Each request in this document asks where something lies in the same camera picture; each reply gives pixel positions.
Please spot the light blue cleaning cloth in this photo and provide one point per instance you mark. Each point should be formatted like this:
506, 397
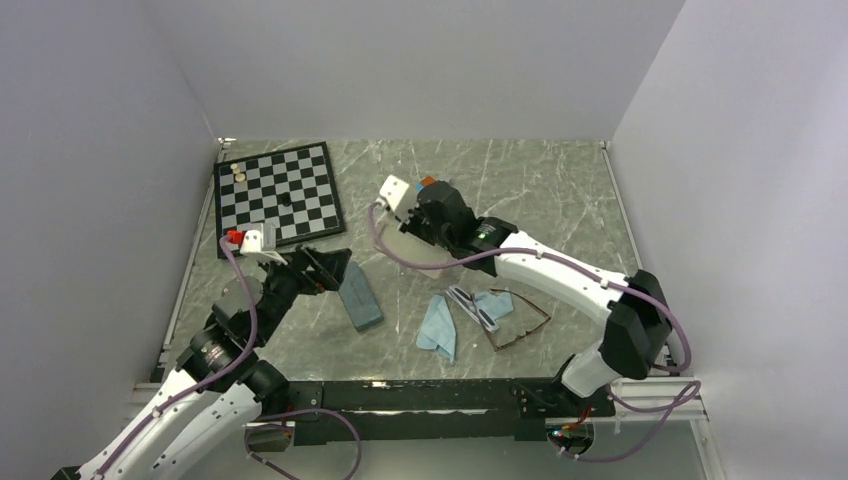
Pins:
437, 331

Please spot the white-framed sunglasses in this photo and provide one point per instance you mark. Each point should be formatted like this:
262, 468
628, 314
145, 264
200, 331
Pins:
468, 303

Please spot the black white chessboard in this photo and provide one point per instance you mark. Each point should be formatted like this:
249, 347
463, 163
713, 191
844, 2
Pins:
293, 190

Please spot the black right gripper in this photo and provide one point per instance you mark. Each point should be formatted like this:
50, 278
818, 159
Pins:
411, 224

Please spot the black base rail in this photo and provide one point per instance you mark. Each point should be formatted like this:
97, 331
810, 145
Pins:
523, 409

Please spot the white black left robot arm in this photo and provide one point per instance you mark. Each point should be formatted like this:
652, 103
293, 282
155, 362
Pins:
218, 384

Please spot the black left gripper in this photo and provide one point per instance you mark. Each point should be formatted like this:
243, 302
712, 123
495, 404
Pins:
329, 268

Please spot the brown-framed sunglasses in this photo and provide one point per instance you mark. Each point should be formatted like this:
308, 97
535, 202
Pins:
526, 319

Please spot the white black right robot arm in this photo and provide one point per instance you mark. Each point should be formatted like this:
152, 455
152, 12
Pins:
631, 309

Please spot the grey-blue glasses case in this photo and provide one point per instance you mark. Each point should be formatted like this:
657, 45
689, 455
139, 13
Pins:
359, 300

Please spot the pink glasses case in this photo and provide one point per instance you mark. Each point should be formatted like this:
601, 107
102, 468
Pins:
409, 248

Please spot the blue and orange toy block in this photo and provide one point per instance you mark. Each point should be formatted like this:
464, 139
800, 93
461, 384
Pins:
425, 182

